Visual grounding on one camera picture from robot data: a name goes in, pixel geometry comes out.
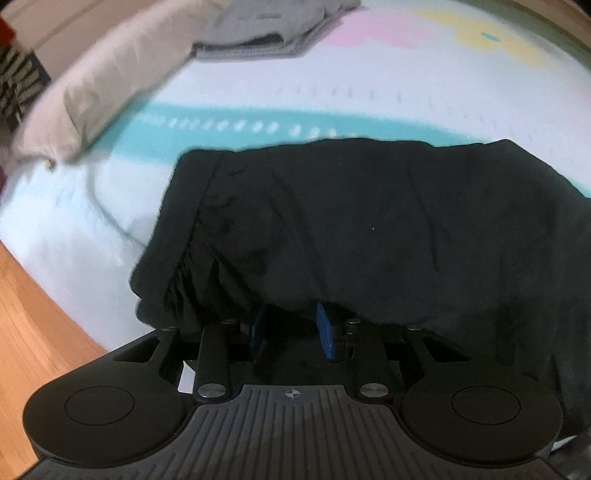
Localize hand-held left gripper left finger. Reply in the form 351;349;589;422
113;305;269;401

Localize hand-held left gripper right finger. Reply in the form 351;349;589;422
315;302;470;402

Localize black pants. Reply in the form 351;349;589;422
129;138;591;444

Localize pastel printed blanket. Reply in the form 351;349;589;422
0;0;591;352

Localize beige pillow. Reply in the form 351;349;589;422
11;0;232;162

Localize grey folded garment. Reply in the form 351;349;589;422
193;0;362;61

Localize black white striped cloth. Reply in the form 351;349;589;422
0;46;52;132

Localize thin grey cord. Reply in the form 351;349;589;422
85;159;148;252

